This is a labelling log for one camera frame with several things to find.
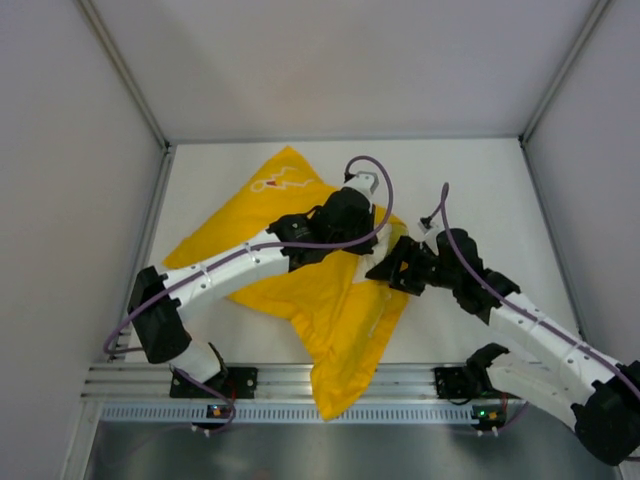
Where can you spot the white slotted cable duct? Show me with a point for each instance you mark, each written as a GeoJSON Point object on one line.
{"type": "Point", "coordinates": [273, 413]}

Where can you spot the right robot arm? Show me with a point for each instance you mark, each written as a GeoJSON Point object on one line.
{"type": "Point", "coordinates": [594, 395]}

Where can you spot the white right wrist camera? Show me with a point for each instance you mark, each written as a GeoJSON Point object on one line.
{"type": "Point", "coordinates": [429, 227]}

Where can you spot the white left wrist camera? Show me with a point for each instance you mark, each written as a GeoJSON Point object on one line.
{"type": "Point", "coordinates": [364, 182]}

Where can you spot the left aluminium frame post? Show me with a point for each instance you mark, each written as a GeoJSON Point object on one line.
{"type": "Point", "coordinates": [93, 18]}

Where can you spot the aluminium frame post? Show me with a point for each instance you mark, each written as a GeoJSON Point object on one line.
{"type": "Point", "coordinates": [93, 18]}
{"type": "Point", "coordinates": [571, 57]}

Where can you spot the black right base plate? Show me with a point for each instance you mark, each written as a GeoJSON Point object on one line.
{"type": "Point", "coordinates": [454, 384]}

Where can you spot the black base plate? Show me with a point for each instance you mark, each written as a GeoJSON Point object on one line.
{"type": "Point", "coordinates": [235, 383]}
{"type": "Point", "coordinates": [454, 384]}

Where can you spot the aluminium mounting rail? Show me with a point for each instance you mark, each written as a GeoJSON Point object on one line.
{"type": "Point", "coordinates": [122, 381]}

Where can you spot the white pillow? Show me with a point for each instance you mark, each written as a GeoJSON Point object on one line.
{"type": "Point", "coordinates": [387, 239]}

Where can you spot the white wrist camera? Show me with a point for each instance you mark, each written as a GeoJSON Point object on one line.
{"type": "Point", "coordinates": [364, 182]}
{"type": "Point", "coordinates": [429, 227]}

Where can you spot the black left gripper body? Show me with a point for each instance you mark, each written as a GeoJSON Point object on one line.
{"type": "Point", "coordinates": [364, 234]}

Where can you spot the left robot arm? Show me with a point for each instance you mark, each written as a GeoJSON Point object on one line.
{"type": "Point", "coordinates": [161, 301]}

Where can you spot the right aluminium frame post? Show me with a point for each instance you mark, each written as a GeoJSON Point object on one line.
{"type": "Point", "coordinates": [571, 57]}

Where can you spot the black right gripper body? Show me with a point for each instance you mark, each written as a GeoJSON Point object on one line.
{"type": "Point", "coordinates": [409, 265]}

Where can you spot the yellow Pikachu pillowcase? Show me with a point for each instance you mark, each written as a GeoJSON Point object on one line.
{"type": "Point", "coordinates": [345, 327]}

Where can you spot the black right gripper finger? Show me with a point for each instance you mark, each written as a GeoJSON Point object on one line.
{"type": "Point", "coordinates": [403, 255]}
{"type": "Point", "coordinates": [397, 276]}

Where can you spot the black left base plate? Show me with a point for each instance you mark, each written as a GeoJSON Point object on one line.
{"type": "Point", "coordinates": [235, 383]}

